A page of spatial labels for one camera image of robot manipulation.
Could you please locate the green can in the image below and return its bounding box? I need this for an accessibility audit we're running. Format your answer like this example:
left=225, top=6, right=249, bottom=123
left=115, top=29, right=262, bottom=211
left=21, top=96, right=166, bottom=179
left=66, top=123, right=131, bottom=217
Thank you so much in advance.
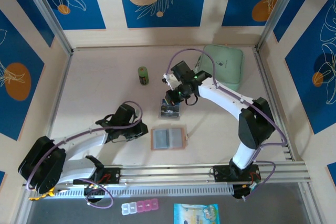
left=137, top=66, right=151, bottom=86

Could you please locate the mint green zipper pouch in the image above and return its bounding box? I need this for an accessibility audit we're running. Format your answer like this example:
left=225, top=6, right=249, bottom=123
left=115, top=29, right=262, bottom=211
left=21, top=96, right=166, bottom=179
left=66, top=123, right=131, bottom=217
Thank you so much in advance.
left=194, top=44, right=245, bottom=91

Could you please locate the white pink pill organizer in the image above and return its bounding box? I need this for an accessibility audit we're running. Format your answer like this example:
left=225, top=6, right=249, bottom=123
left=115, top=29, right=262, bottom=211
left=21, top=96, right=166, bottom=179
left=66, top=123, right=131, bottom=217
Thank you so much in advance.
left=121, top=198, right=160, bottom=216

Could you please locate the aluminium table edge bar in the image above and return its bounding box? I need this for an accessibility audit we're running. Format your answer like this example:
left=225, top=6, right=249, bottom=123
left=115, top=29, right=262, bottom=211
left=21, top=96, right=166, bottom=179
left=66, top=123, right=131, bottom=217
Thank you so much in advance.
left=48, top=50, right=74, bottom=143
left=254, top=47, right=296, bottom=162

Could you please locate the light blue snack packet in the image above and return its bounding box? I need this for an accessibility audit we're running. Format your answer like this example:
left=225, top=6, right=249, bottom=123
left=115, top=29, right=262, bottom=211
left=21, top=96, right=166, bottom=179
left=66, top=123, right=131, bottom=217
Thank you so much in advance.
left=173, top=202, right=220, bottom=224

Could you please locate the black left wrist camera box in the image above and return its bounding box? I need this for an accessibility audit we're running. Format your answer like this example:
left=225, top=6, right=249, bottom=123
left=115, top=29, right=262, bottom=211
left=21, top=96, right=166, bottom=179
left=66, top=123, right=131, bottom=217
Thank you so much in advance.
left=114, top=104, right=138, bottom=125

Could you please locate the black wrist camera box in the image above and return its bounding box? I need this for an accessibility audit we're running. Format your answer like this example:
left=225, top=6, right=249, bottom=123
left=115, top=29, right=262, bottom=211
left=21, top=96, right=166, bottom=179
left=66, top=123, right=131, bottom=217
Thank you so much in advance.
left=162, top=61, right=196, bottom=90
left=114, top=104, right=138, bottom=125

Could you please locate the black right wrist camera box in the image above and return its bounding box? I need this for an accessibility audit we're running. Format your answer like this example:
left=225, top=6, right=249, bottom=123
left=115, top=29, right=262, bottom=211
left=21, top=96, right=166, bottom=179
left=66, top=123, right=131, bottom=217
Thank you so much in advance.
left=162, top=61, right=196, bottom=90

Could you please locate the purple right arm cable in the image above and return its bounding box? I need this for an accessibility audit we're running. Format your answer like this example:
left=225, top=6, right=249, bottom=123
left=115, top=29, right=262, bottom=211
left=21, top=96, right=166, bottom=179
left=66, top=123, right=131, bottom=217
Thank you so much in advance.
left=164, top=48, right=288, bottom=201

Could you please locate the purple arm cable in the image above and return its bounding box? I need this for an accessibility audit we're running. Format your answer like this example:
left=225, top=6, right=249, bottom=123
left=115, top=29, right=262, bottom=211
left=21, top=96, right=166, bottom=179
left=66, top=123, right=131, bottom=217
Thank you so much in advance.
left=26, top=100, right=144, bottom=210
left=164, top=48, right=288, bottom=201

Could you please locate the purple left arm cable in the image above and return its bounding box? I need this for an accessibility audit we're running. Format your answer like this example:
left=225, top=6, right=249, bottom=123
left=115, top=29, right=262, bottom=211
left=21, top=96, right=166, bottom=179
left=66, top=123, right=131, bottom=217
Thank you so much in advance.
left=26, top=100, right=144, bottom=210

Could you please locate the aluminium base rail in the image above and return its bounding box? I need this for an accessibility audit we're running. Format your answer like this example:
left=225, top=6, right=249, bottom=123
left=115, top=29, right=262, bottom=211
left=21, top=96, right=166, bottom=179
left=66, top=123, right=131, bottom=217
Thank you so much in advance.
left=22, top=163, right=313, bottom=188

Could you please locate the slotted grey cable duct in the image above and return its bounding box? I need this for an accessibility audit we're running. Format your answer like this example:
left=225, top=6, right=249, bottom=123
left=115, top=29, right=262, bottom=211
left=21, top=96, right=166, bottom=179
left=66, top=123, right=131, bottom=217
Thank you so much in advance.
left=56, top=184, right=235, bottom=197

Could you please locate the aluminium frame post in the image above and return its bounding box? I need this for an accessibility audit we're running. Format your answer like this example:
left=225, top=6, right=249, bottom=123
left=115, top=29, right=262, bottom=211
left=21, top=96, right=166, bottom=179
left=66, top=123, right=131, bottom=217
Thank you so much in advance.
left=19, top=0, right=74, bottom=55
left=256, top=0, right=305, bottom=51

